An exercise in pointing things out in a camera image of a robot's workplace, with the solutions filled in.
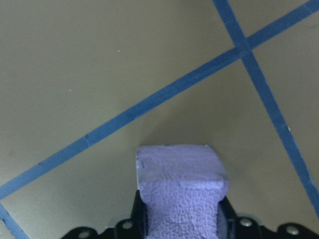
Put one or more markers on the purple foam block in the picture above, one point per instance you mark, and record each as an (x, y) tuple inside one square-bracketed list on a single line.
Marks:
[(179, 186)]

